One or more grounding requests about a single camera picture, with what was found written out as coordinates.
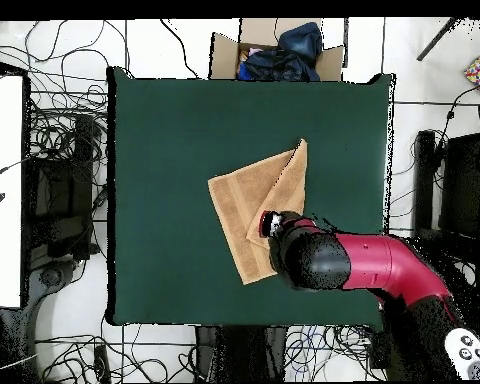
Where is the brown cardboard box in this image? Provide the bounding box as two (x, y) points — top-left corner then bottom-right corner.
(209, 17), (346, 82)

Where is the black floor cable tangle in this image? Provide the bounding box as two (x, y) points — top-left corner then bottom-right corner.
(35, 333), (198, 384)

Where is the blue and black cable tangle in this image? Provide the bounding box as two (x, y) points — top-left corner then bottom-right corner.
(283, 323), (387, 382)

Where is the gray round chair base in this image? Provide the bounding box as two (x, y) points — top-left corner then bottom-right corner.
(23, 259), (79, 321)

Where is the white side table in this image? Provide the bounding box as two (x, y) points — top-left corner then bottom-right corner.
(0, 73), (26, 310)

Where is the black power strip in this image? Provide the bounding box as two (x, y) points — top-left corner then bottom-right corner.
(93, 343), (113, 384)

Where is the dark green table cloth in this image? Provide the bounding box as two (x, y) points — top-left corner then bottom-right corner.
(106, 66), (397, 333)

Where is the orange terry towel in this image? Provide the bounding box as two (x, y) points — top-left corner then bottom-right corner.
(206, 137), (309, 286)

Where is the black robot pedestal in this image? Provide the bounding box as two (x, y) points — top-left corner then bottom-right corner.
(194, 325), (288, 384)

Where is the dark thin rod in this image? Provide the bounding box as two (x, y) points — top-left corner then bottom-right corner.
(415, 17), (462, 62)

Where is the dark blue clothing pile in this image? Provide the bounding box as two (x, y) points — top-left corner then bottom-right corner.
(237, 21), (324, 82)

